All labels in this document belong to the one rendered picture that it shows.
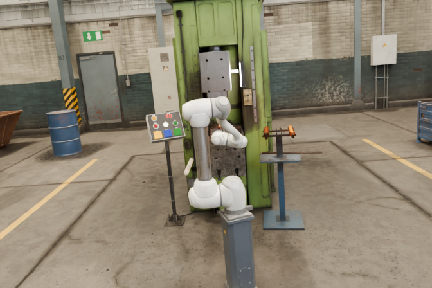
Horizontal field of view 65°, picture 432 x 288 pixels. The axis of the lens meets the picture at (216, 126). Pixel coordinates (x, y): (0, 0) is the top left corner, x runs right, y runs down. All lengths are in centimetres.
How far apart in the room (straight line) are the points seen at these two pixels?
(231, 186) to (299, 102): 748
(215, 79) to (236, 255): 175
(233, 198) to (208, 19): 198
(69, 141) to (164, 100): 266
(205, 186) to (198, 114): 49
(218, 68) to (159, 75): 547
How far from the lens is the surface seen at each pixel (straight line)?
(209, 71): 348
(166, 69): 882
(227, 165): 359
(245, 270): 264
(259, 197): 394
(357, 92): 1012
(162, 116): 348
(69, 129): 756
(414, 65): 1072
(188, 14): 367
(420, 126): 675
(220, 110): 221
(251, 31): 363
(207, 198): 235
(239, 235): 249
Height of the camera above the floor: 169
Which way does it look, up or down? 11 degrees down
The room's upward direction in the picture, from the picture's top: 5 degrees counter-clockwise
